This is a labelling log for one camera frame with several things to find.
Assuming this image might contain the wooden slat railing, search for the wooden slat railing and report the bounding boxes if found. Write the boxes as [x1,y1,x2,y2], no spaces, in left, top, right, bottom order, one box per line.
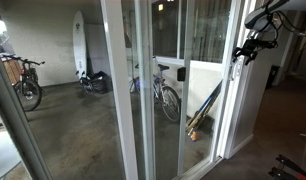
[0,57,23,86]

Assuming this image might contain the white door sill track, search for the white door sill track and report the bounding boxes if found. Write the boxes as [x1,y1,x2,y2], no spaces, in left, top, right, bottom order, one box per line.
[174,155,224,180]

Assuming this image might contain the white door jamb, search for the white door jamb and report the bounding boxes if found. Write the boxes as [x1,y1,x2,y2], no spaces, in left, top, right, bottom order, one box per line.
[221,0,261,160]

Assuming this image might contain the black dustpan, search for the black dustpan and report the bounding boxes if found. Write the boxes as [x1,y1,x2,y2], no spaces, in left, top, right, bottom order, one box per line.
[200,115,215,135]

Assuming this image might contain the grey vertical post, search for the grey vertical post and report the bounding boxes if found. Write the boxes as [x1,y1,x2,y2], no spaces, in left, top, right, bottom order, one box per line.
[0,49,53,180]

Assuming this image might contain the white surfboard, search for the white surfboard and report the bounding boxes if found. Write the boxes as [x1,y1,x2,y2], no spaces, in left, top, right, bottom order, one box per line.
[71,10,88,81]

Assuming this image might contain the blue silver bicycle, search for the blue silver bicycle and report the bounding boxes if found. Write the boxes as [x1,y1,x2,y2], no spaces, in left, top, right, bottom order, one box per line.
[128,55,183,124]

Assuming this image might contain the small black kids bike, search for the small black kids bike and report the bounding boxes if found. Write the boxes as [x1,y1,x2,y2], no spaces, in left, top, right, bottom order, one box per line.
[75,69,96,95]

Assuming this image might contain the small black lock box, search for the small black lock box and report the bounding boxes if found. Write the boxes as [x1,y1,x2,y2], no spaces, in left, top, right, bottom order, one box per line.
[176,66,187,83]

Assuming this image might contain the white framed sliding glass door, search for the white framed sliding glass door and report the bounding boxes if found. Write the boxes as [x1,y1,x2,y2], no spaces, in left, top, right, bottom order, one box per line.
[100,0,244,180]

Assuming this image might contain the orange bottle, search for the orange bottle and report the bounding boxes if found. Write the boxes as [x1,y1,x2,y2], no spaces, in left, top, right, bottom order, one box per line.
[189,128,199,143]

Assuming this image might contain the tan wooden broom handle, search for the tan wooden broom handle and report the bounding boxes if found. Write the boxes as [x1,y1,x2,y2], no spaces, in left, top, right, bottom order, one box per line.
[185,99,217,136]

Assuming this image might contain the white leaning mattress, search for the white leaning mattress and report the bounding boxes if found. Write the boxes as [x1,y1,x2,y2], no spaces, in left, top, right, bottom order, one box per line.
[85,23,111,77]

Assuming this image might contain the black duffel bag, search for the black duffel bag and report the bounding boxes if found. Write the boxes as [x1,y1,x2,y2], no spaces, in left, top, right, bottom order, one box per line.
[89,70,114,95]

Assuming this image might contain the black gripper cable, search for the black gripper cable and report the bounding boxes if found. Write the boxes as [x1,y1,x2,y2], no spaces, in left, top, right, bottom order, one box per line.
[257,0,306,43]

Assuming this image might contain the dark wall hanging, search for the dark wall hanging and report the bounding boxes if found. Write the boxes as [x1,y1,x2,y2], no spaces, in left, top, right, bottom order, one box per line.
[123,14,133,49]

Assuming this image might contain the red bicycle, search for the red bicycle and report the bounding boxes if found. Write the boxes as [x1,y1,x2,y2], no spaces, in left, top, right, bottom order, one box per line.
[0,52,47,113]

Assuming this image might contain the white screen door stile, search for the white screen door stile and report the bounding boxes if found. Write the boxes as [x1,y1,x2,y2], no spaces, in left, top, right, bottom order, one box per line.
[176,0,197,176]

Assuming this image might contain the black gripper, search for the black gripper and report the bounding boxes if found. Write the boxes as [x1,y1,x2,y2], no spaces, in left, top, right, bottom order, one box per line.
[231,38,279,67]

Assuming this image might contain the white framed house window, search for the white framed house window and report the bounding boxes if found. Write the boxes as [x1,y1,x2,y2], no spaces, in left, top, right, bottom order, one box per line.
[150,0,234,67]

